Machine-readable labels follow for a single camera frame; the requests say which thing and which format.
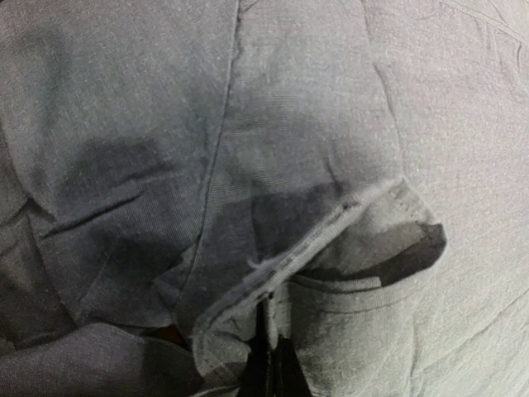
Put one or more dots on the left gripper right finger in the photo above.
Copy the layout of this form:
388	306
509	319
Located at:
289	380

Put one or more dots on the grey long sleeve shirt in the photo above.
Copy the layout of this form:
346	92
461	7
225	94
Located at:
360	167

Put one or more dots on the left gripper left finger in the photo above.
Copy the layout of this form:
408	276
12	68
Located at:
255	379

